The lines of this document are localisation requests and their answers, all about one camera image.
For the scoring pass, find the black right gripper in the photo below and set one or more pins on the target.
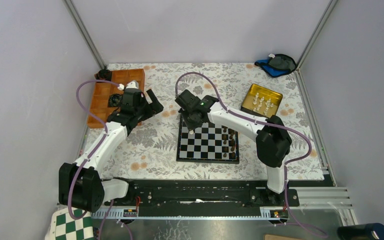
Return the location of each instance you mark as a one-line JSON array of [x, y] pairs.
[[190, 126]]

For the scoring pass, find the gold metal tin box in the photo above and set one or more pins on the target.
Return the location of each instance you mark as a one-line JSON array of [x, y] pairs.
[[261, 101]]

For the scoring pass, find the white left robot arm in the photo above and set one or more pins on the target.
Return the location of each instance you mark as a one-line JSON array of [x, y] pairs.
[[80, 184]]

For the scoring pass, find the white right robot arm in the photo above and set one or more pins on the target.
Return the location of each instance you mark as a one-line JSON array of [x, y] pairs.
[[272, 140]]

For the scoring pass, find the dark rolled cloth corner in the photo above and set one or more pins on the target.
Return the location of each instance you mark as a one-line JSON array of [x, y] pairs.
[[104, 74]]

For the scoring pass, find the dark rolled cloth in tray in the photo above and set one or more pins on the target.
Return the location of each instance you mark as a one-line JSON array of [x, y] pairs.
[[114, 100]]

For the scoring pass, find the dark chess pieces row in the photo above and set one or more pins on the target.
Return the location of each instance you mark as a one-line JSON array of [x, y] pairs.
[[228, 138]]

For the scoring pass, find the floral white table mat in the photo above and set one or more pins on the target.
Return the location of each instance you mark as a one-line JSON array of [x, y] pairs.
[[150, 151]]

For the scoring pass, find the blue black cloth bundle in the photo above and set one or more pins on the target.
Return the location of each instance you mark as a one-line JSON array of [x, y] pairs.
[[277, 65]]

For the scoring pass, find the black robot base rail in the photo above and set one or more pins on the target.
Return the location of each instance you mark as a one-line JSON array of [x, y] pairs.
[[204, 198]]

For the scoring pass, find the orange wooden divided tray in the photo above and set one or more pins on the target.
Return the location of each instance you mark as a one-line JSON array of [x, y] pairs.
[[102, 90]]

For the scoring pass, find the green white rolled chess mat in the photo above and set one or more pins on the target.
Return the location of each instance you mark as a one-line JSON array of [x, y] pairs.
[[63, 227]]

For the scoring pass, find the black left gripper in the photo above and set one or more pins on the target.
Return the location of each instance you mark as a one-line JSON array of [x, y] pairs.
[[155, 107]]

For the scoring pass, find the black white chess board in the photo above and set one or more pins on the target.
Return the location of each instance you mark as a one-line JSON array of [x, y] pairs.
[[204, 146]]

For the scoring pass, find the dark cylinder bottle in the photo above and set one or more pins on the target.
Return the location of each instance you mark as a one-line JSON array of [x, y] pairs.
[[368, 231]]

